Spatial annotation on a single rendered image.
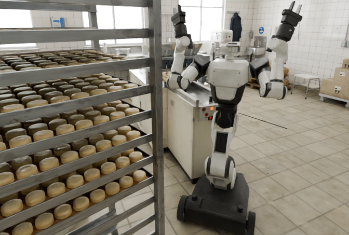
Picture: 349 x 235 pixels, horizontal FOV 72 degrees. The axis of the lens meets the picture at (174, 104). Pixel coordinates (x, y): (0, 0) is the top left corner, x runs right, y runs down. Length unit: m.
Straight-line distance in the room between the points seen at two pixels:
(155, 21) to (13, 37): 0.37
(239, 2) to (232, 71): 5.89
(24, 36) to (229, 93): 1.29
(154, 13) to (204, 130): 1.64
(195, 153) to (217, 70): 0.97
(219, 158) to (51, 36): 1.38
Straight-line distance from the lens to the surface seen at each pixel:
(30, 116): 0.68
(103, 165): 0.90
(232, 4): 7.29
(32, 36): 0.65
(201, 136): 2.27
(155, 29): 0.76
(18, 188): 0.75
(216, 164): 1.75
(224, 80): 1.64
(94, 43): 1.16
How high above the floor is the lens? 1.53
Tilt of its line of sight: 19 degrees down
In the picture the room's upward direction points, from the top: straight up
